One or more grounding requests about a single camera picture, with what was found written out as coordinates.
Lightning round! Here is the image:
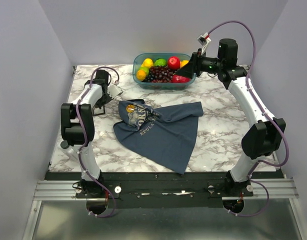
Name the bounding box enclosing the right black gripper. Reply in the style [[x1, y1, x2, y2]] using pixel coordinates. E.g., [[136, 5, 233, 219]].
[[175, 49, 223, 80]]

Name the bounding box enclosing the blue printed tank top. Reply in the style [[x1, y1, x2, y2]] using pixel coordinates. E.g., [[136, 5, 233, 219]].
[[113, 99, 204, 175]]

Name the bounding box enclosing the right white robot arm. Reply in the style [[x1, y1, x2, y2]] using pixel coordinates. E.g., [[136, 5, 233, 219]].
[[176, 35, 286, 196]]

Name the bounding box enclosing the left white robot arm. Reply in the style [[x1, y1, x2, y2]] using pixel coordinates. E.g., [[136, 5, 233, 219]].
[[58, 67, 113, 198]]

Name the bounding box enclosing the yellow lemon right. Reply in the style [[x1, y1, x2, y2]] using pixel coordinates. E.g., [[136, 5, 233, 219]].
[[180, 60, 189, 68]]

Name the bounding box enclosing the yellow lemon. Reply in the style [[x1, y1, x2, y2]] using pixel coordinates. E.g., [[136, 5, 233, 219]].
[[180, 60, 189, 68], [142, 58, 154, 69]]

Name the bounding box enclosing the red apple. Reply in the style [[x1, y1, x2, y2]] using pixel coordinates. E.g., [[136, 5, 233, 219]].
[[167, 56, 181, 70]]

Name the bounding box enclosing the red pomegranate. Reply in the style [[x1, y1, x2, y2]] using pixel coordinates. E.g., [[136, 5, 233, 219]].
[[171, 75, 191, 84]]

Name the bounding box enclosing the green lime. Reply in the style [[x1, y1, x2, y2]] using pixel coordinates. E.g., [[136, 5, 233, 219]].
[[154, 58, 167, 67]]

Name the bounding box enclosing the dark grape bunch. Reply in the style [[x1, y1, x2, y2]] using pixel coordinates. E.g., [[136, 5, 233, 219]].
[[143, 66, 176, 83]]

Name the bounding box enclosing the orange fruit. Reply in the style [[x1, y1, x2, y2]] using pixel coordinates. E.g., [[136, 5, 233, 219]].
[[136, 69, 147, 82]]

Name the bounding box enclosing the yellow lemon left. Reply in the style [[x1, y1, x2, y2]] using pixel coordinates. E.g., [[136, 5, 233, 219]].
[[142, 58, 154, 69]]

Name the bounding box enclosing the light green fruit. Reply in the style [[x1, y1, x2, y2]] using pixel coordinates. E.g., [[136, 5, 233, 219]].
[[139, 66, 150, 75]]

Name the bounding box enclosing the teal plastic fruit container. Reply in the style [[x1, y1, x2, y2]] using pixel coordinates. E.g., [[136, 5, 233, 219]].
[[132, 52, 195, 90]]

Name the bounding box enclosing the white bottle with black cap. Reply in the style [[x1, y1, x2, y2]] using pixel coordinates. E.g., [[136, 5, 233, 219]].
[[57, 140, 77, 161]]

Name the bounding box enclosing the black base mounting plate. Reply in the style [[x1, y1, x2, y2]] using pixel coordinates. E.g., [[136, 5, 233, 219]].
[[34, 170, 294, 212]]

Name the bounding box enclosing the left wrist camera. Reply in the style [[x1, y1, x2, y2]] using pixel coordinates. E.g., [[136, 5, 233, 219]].
[[107, 84, 123, 99]]

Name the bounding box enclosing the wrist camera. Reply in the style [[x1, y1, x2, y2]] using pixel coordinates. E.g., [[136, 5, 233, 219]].
[[107, 84, 123, 99], [197, 32, 212, 52]]

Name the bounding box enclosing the black wire frame stand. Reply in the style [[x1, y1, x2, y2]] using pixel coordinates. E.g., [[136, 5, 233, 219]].
[[92, 105, 106, 117]]

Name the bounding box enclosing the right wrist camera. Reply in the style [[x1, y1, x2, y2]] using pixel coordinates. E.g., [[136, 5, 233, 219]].
[[197, 32, 212, 52]]

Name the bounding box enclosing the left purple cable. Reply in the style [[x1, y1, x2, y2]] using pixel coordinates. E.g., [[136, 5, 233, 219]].
[[75, 66, 121, 219]]

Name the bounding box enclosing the aluminium rail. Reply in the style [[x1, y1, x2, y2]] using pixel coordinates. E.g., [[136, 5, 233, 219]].
[[34, 178, 299, 201]]

